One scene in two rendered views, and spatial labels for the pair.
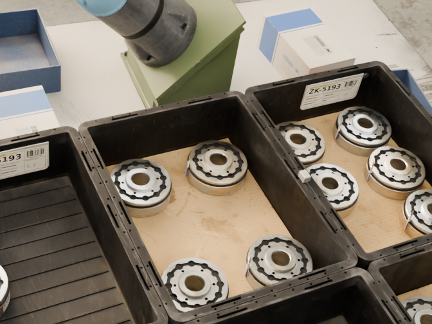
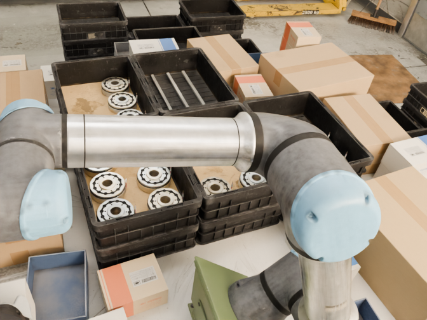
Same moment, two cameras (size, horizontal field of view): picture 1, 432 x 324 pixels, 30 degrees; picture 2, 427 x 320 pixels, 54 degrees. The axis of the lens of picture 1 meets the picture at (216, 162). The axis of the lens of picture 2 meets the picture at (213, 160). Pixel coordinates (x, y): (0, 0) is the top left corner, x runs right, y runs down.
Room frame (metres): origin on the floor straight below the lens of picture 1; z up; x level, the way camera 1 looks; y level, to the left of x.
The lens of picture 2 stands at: (1.83, 0.05, 1.79)
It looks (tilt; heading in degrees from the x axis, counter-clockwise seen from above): 43 degrees down; 185
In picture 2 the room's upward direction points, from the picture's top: 8 degrees clockwise
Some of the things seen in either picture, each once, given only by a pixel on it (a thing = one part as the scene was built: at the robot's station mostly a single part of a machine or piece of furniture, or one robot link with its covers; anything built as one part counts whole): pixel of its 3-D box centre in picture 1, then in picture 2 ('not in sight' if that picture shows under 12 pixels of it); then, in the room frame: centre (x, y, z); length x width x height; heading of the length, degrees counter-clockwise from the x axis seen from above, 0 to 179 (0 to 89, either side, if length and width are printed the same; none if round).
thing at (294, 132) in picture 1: (297, 139); (165, 200); (1.05, -0.13, 0.86); 0.05 x 0.05 x 0.01
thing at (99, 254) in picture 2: not in sight; (133, 200); (1.00, -0.25, 0.76); 0.40 x 0.30 x 0.12; 33
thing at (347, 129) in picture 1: (364, 125); (115, 212); (1.13, -0.26, 0.86); 0.10 x 0.10 x 0.01
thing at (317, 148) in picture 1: (297, 141); (165, 200); (1.05, -0.13, 0.86); 0.10 x 0.10 x 0.01
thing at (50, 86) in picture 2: not in sight; (67, 80); (0.42, -0.74, 0.74); 0.20 x 0.12 x 0.09; 118
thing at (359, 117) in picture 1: (364, 123); (115, 211); (1.13, -0.26, 0.86); 0.05 x 0.05 x 0.01
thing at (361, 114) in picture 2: not in sight; (359, 133); (0.42, 0.50, 0.78); 0.30 x 0.22 x 0.16; 28
